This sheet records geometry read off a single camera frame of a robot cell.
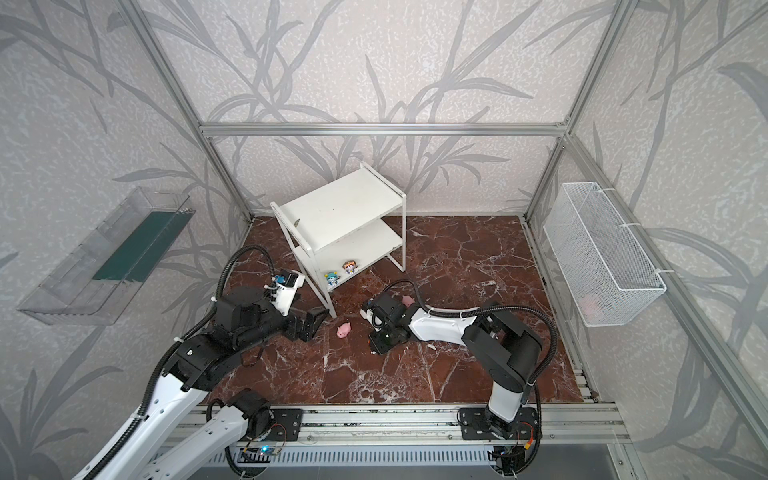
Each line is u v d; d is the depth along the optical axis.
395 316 0.70
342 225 0.73
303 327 0.62
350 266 0.82
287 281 0.59
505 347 0.46
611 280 0.60
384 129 0.98
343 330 0.89
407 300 0.95
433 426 0.75
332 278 0.80
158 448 0.43
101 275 0.64
